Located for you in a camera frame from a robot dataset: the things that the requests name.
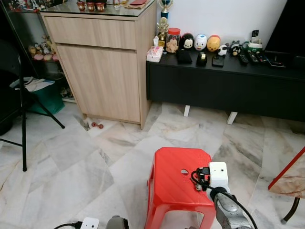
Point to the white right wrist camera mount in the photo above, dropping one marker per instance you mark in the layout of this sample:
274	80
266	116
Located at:
218	174

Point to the flat black case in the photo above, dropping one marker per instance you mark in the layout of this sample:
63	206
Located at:
218	61

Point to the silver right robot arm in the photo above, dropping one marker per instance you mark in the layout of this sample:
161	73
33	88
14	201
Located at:
228	210

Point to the black tv console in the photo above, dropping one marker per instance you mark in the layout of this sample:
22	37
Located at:
224	88

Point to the remote in white holder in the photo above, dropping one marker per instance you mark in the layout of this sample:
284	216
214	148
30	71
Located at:
255	44

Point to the black remote control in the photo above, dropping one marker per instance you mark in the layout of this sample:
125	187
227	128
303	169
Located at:
243	59

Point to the black mouse plush toy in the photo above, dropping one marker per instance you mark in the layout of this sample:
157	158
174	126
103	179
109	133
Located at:
187	42

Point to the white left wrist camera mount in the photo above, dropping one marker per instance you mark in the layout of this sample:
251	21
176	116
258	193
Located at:
90	223

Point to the red-edged marble table top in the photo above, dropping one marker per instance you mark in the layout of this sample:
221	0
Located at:
290	179

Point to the red-lidded snack jar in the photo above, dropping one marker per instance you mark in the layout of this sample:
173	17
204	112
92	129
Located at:
172	42

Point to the small red dumbbell toy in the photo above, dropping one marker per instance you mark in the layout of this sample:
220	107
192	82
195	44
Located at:
97	125

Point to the green bin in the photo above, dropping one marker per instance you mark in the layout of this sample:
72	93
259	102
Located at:
47	100

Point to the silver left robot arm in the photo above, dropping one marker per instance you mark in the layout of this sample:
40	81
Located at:
117	223

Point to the small grey figurine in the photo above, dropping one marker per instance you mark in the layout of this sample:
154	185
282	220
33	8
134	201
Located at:
236	47

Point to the pink white tissue pack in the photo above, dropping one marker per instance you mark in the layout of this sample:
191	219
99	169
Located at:
154	54

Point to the white round plush toy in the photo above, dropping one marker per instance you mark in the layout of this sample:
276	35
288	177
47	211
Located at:
200	42

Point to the small black white figurine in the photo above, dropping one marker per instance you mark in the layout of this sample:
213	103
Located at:
223	50

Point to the black tripod stand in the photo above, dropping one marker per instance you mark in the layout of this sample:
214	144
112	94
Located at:
23	119

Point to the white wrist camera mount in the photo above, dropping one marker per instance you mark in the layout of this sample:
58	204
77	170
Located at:
90	223
218	174

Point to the yellow bear plush toy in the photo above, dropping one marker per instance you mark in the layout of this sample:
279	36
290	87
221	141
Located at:
214	44

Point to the light wooden cabinet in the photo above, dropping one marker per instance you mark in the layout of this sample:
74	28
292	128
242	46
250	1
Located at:
102	71

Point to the black television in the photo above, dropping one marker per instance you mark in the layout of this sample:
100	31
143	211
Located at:
290	28

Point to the red plastic stool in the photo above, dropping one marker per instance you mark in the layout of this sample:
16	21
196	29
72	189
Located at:
171	186

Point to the gold trophy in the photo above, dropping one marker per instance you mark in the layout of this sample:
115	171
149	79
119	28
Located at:
163	26

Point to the dark brown table leg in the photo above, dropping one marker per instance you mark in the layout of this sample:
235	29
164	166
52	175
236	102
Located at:
292	210

